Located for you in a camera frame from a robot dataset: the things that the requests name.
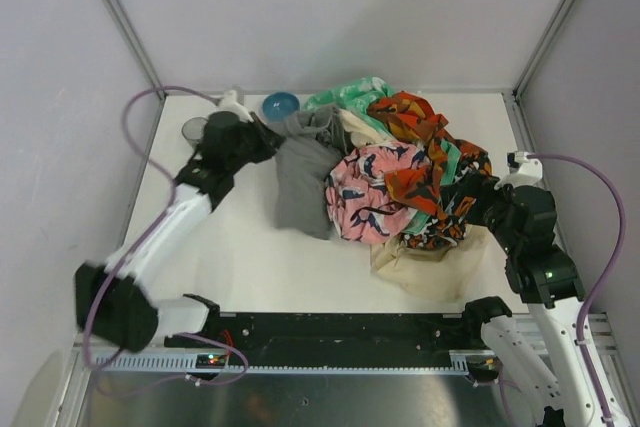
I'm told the pink patterned cloth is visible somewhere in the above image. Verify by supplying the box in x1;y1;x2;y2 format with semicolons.
325;141;429;245

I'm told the slotted aluminium cable rail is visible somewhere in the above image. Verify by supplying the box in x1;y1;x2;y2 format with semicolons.
92;349;496;375

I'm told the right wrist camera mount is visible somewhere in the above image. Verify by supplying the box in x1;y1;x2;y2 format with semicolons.
502;151;543;188

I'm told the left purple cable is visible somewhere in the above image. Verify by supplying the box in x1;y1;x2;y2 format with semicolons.
82;85;251;398

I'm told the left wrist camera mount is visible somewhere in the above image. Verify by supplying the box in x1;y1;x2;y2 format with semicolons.
212;90;253;125

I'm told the grey translucent plastic cup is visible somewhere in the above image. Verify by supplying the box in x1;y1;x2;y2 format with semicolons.
181;117;208;149

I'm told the purple cable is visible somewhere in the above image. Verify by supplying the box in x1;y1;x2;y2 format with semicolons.
499;153;627;427
82;85;251;398

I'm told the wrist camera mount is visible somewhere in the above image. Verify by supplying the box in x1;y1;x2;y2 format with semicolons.
212;90;253;125
502;151;543;188

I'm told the orange brown camouflage cloth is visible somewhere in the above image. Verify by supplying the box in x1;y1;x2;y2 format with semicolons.
367;92;492;220

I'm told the beige plain cloth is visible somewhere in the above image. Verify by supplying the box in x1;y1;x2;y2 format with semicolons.
339;106;494;303

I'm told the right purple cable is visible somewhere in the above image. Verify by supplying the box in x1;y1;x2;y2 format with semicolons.
499;153;627;427

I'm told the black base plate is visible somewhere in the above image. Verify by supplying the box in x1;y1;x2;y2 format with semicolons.
164;310;494;369

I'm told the blue ceramic bowl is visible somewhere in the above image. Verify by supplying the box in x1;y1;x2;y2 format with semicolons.
262;92;300;122

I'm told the black orange white camouflage cloth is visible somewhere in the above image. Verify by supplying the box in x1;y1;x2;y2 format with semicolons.
398;153;492;251

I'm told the grey plain cloth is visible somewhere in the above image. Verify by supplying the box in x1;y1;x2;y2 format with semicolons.
269;104;353;240

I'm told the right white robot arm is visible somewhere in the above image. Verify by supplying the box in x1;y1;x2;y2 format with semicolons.
455;172;631;426

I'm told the green white tie-dye cloth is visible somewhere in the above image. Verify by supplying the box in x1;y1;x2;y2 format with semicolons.
302;75;471;236

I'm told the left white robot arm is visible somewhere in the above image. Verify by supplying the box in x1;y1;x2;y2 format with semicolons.
74;111;284;353

